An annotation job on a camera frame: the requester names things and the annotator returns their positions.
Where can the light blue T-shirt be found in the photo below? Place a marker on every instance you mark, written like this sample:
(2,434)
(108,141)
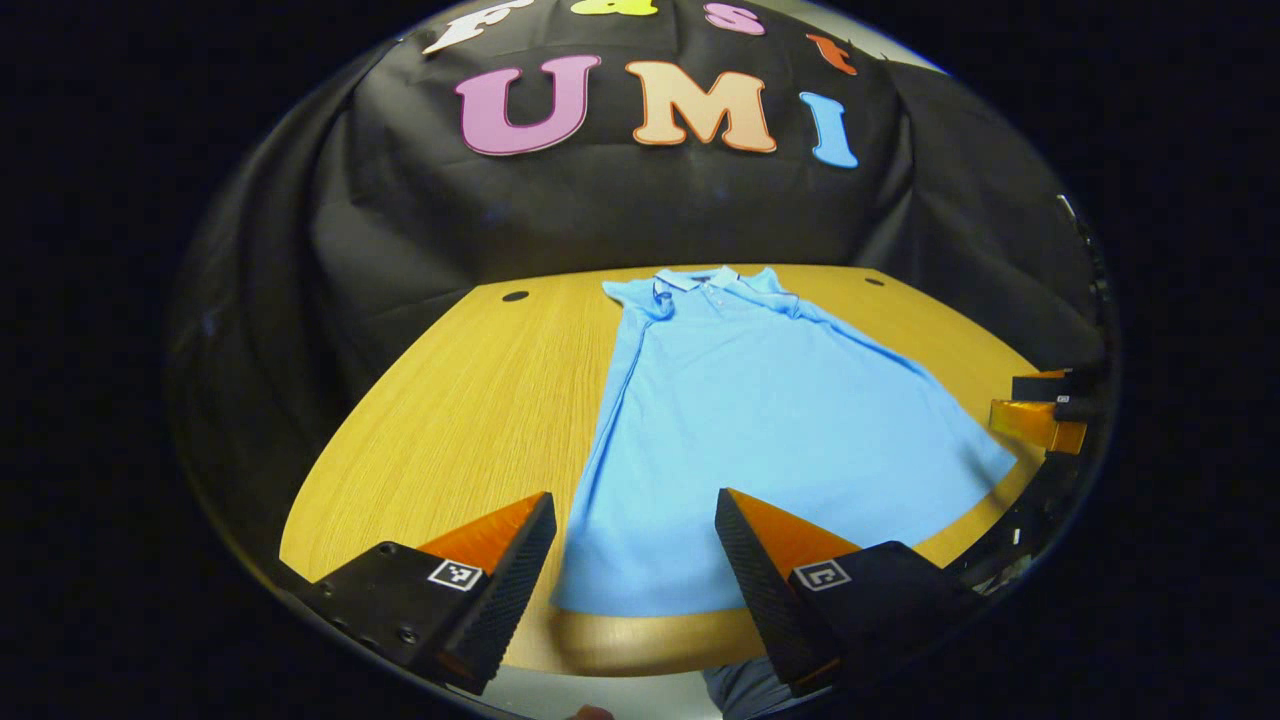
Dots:
(760,440)

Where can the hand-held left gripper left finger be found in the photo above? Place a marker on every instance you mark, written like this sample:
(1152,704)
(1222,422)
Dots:
(510,590)

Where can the person's grey clothing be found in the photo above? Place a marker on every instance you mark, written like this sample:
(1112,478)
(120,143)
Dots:
(750,690)

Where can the black backdrop cloth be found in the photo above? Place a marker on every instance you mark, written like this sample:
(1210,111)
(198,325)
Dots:
(620,210)

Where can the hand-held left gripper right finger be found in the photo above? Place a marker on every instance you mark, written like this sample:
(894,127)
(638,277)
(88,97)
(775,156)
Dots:
(760,590)

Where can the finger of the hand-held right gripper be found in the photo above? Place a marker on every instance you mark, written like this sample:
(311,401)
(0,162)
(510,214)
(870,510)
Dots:
(1035,425)
(1050,385)

